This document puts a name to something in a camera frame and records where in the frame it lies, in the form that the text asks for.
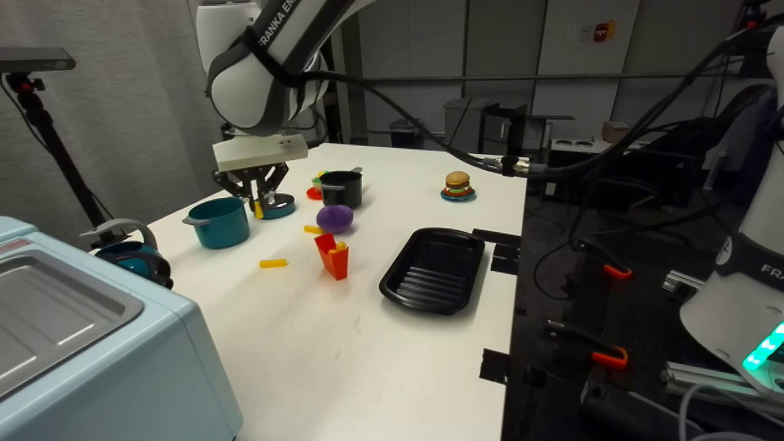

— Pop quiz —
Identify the aluminium frame bar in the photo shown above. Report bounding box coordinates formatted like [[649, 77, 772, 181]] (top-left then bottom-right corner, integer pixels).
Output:
[[659, 357, 784, 421]]

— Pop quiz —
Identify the red fry box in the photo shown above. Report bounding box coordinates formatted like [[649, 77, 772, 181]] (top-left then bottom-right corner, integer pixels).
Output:
[[313, 232, 354, 284]]

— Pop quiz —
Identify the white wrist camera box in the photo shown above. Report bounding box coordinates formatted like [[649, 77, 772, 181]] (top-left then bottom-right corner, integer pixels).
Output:
[[211, 132, 312, 175]]

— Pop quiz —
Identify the small black background box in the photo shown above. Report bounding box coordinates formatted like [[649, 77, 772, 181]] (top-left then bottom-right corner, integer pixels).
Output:
[[387, 118, 427, 150]]

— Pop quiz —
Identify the black office chair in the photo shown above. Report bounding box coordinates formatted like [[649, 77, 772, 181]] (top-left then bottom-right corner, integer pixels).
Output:
[[541, 113, 737, 216]]

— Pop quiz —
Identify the black table edge pad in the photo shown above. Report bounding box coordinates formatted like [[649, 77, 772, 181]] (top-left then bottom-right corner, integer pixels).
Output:
[[478, 349, 514, 388], [489, 242, 522, 278]]

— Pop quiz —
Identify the cardboard box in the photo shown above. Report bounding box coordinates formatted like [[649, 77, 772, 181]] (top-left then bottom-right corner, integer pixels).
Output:
[[600, 120, 637, 146]]

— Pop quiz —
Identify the black toy pot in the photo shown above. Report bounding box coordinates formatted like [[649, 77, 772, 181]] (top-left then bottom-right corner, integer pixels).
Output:
[[317, 167, 366, 211]]

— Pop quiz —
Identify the black ridged tray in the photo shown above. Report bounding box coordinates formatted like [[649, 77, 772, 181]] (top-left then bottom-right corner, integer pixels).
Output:
[[378, 226, 489, 319]]

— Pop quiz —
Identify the teal toy pot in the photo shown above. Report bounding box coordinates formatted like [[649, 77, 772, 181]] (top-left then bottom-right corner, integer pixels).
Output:
[[181, 194, 253, 253]]

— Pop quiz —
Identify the black camera tripod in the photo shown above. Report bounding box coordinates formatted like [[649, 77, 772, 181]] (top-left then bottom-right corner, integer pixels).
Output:
[[2, 71, 113, 241]]

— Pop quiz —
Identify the light blue toaster oven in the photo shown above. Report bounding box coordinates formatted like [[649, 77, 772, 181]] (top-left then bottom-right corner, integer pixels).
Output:
[[0, 216, 246, 441]]

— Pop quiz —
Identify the small round toy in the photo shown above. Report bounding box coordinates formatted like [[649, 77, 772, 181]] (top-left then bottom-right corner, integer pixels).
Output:
[[262, 192, 299, 220]]

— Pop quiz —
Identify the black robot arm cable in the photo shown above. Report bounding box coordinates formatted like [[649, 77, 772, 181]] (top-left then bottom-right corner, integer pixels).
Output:
[[206, 14, 784, 181]]

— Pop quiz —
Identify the camera bar on tripod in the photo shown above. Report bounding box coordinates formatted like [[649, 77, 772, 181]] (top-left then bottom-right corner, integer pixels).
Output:
[[0, 46, 78, 77]]

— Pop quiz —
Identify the grey curtain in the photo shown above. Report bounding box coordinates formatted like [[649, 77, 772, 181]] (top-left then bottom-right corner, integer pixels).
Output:
[[0, 0, 332, 248]]

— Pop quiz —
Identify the purple plush toy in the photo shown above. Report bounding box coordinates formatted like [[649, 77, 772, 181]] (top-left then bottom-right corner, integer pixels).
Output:
[[313, 204, 358, 238]]

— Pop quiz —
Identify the teal round plate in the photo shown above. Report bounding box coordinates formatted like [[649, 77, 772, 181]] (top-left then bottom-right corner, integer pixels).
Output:
[[438, 187, 478, 207]]

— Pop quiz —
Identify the toy burger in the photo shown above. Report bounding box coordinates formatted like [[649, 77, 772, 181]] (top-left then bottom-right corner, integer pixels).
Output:
[[443, 169, 475, 198]]

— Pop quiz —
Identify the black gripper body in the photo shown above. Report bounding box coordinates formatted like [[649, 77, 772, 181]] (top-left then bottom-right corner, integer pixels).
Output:
[[215, 159, 291, 195]]

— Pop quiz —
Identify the teal toy container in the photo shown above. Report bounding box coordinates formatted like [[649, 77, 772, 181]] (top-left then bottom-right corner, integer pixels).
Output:
[[78, 219, 178, 291]]

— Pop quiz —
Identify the orange handled black clamp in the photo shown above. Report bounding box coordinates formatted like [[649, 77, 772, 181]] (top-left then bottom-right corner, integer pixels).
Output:
[[544, 317, 633, 376], [573, 235, 637, 284]]

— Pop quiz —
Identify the orange wall sign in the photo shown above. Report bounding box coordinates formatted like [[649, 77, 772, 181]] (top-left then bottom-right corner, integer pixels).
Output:
[[590, 17, 623, 45]]

